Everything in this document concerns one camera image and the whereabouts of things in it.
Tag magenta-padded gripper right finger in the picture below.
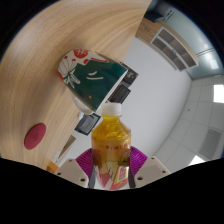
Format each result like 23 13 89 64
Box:
128 145 172 189

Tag flat round red coaster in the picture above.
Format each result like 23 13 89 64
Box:
23 122 47 151

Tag small dark brown box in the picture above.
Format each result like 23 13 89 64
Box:
120 61 139 85

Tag black leather sofa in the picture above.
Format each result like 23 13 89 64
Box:
143 8 168 24

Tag large square ceiling light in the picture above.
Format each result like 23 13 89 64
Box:
213 83 224 104

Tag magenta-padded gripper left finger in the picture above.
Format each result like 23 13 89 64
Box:
54 147 96 189

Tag wide dark brown box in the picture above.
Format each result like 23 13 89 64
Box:
108 83 132 104

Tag yellow drink bottle white cap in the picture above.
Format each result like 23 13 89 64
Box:
90 102 132 191

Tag small ceiling light panel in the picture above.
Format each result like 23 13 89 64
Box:
188 154 206 167

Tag green white patterned mug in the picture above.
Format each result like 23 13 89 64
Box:
57 48 129 114

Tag grey ceiling air vent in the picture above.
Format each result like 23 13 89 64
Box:
198 129 223 161

